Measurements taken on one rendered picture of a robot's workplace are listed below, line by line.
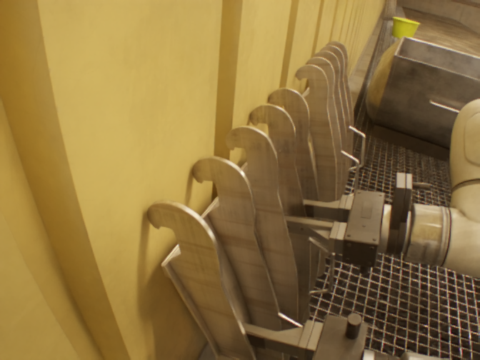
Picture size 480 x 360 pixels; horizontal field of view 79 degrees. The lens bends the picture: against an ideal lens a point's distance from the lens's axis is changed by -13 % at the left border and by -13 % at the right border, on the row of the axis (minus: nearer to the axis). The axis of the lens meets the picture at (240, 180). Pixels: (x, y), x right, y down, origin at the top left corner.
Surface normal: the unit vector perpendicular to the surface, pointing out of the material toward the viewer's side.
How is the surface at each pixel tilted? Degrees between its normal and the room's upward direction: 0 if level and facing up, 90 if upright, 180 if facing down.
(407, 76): 90
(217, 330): 90
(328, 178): 90
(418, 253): 90
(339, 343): 13
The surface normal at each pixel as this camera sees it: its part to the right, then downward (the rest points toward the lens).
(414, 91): -0.48, 0.48
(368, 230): -0.12, -0.85
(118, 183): 0.91, 0.30
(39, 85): -0.09, 0.58
